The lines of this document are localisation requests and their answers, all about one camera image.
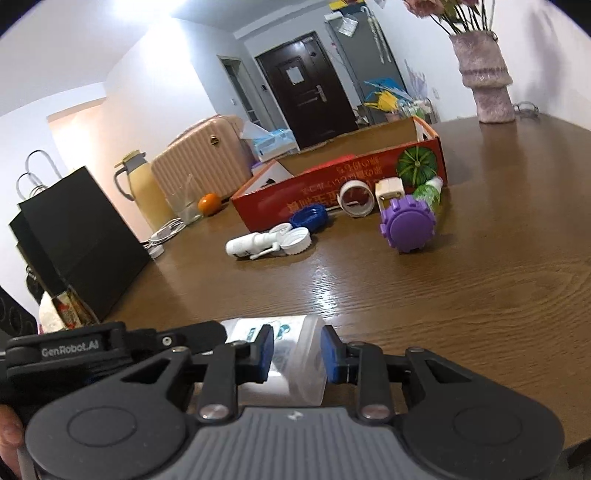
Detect pink textured vase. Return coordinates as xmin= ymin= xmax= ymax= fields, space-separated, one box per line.
xmin=450 ymin=30 xmax=515 ymax=124

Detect white tape roll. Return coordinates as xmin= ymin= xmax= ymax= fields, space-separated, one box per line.
xmin=338 ymin=179 xmax=376 ymax=217

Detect grey fridge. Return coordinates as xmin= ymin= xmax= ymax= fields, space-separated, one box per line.
xmin=325 ymin=7 xmax=407 ymax=121

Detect pink flower bouquet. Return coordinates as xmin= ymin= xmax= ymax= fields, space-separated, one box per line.
xmin=402 ymin=0 xmax=497 ymax=38

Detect blue lid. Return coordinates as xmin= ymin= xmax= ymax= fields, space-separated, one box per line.
xmin=289 ymin=204 xmax=329 ymax=229

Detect clear plastic container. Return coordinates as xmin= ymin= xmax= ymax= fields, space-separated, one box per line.
xmin=221 ymin=315 xmax=333 ymax=408

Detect green and white bottle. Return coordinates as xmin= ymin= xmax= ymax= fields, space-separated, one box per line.
xmin=412 ymin=176 xmax=445 ymax=213

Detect pink suitcase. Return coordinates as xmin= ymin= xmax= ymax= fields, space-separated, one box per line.
xmin=151 ymin=115 xmax=254 ymax=204

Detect white plastic bag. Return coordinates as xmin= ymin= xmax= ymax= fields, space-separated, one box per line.
xmin=324 ymin=11 xmax=358 ymax=38

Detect person's left hand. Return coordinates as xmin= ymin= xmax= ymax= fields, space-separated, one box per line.
xmin=0 ymin=405 xmax=26 ymax=462

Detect blue and white tissue pack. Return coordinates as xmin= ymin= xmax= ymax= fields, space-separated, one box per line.
xmin=240 ymin=122 xmax=298 ymax=162

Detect black moulded tray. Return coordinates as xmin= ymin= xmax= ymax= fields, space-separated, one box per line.
xmin=0 ymin=286 xmax=38 ymax=342

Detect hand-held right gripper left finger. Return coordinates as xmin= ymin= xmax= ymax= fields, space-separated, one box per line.
xmin=121 ymin=324 xmax=274 ymax=423

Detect clear glass cup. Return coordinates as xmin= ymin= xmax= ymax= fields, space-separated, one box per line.
xmin=165 ymin=174 xmax=204 ymax=225

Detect snack packets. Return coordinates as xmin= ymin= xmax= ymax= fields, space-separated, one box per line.
xmin=39 ymin=284 xmax=100 ymax=330

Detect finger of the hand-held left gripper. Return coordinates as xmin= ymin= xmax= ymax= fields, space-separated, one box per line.
xmin=157 ymin=322 xmax=228 ymax=357

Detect yellow thermos jug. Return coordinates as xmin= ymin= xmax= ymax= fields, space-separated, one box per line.
xmin=115 ymin=150 xmax=178 ymax=236

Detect white lid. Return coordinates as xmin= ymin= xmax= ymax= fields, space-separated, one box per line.
xmin=280 ymin=227 xmax=315 ymax=256

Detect dark entrance door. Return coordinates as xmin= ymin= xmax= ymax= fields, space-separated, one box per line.
xmin=255 ymin=31 xmax=360 ymax=149

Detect silver door handle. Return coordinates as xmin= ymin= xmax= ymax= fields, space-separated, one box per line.
xmin=295 ymin=85 xmax=328 ymax=103

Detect black paper bag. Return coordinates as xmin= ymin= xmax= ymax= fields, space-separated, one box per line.
xmin=8 ymin=150 xmax=152 ymax=324

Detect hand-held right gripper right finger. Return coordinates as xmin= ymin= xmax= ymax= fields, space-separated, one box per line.
xmin=321 ymin=324 xmax=467 ymax=423

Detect yellow and blue toy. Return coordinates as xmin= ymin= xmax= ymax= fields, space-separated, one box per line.
xmin=362 ymin=80 xmax=409 ymax=114

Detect grey interior door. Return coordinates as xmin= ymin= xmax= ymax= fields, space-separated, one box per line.
xmin=218 ymin=55 xmax=259 ymax=127

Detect red cardboard box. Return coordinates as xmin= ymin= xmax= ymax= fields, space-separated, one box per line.
xmin=231 ymin=115 xmax=448 ymax=233

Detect purple gear-shaped lid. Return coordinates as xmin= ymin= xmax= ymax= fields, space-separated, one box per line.
xmin=379 ymin=194 xmax=437 ymax=253

